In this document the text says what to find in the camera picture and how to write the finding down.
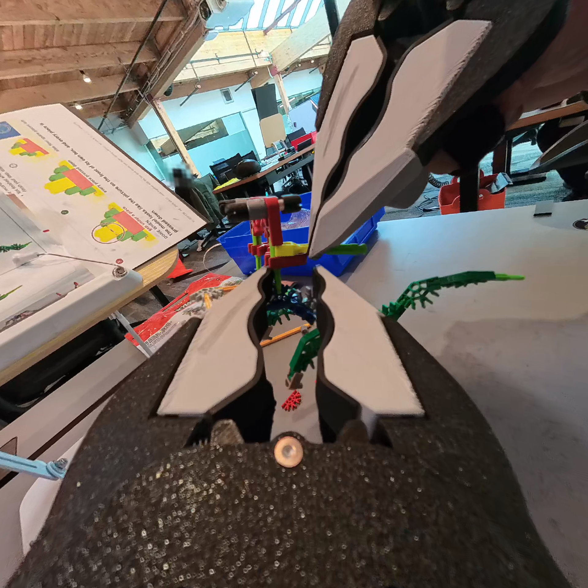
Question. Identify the black and wood panel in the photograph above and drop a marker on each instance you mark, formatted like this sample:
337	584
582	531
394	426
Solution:
271	128

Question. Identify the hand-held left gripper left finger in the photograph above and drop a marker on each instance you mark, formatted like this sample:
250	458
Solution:
211	363

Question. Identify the white and blue document stand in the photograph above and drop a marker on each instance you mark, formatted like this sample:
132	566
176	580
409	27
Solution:
158	268

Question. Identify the round metal grommet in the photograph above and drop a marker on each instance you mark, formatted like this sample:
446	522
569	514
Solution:
581	224

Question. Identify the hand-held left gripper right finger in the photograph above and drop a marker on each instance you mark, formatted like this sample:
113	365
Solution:
367	363

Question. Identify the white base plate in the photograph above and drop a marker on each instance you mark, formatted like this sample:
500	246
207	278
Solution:
41	505

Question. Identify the black steel pillar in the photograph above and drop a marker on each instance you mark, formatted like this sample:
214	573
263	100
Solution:
331	11

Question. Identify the person's right hand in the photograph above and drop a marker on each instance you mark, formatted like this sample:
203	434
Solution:
551	78

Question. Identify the clear picture sleeve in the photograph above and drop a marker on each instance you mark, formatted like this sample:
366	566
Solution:
27	275

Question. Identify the long orange rod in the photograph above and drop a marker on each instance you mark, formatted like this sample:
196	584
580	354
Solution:
285	335

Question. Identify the printed toy packaging bag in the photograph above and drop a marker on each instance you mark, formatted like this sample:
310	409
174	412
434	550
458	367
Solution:
174	321

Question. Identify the small red connector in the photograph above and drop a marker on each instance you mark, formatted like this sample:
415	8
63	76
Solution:
291	400

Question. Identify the black post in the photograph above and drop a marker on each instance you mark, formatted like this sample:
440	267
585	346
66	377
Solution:
469	188

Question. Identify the small black block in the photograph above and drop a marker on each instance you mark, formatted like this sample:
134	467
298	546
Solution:
543	209

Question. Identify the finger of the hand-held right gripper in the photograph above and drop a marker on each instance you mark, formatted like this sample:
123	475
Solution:
349	105
404	133

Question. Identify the white instruction board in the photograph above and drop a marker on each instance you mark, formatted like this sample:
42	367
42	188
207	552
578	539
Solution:
92	160

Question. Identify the blue storage bin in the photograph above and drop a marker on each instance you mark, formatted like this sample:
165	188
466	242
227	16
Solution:
239	248

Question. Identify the orange bucket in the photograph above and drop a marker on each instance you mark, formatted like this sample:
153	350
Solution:
491	200

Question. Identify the yellow clip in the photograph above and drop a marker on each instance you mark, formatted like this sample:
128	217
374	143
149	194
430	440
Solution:
289	249

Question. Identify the colourful construction toy model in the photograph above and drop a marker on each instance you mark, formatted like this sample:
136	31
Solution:
274	220

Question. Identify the clear plastic wrap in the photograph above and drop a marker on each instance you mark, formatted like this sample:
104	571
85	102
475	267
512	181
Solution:
294	220

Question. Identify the long wooden office desk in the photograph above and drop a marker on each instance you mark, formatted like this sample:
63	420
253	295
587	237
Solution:
266	171

